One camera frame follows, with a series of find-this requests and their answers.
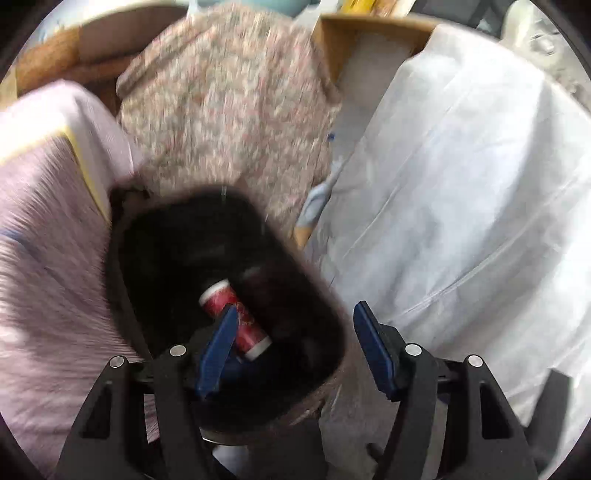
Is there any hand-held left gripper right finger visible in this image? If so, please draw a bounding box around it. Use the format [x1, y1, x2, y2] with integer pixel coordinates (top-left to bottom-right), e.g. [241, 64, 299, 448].
[353, 300, 539, 480]

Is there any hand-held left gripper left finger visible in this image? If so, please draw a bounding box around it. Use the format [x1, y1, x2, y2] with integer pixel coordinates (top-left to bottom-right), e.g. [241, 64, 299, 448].
[55, 305, 241, 480]

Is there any dark brown trash bin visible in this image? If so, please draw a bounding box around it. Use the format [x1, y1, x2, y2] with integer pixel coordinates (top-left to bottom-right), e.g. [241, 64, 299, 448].
[105, 185, 358, 446]

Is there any light blue cloth scrap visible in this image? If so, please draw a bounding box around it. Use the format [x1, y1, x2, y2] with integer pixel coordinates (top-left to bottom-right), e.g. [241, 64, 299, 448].
[295, 184, 332, 232]

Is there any white sheet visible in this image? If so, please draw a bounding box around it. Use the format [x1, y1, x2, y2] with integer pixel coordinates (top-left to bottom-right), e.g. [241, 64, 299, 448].
[305, 23, 587, 425]

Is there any purple striped tablecloth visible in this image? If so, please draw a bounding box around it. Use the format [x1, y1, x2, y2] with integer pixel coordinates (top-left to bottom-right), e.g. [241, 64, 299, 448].
[0, 79, 158, 478]

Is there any floral patterned cloth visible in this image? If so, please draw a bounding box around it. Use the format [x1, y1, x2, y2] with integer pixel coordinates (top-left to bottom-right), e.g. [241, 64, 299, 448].
[115, 2, 345, 241]

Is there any cardboard box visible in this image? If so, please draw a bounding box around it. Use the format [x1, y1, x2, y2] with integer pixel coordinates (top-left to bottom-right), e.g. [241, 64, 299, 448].
[311, 13, 437, 86]

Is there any tall yellow package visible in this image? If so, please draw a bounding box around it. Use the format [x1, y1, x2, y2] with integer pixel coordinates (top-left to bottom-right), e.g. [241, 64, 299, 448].
[339, 0, 399, 16]

